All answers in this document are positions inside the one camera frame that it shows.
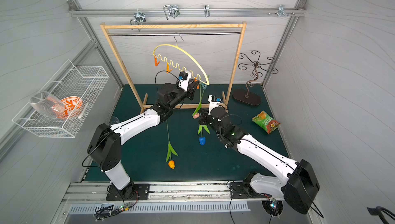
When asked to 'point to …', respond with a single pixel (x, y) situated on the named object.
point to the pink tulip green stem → (196, 115)
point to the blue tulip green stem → (202, 140)
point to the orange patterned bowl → (72, 106)
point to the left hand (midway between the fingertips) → (198, 80)
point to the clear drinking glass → (114, 120)
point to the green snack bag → (266, 122)
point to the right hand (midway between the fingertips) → (201, 108)
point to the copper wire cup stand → (248, 97)
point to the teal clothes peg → (204, 86)
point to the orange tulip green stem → (171, 163)
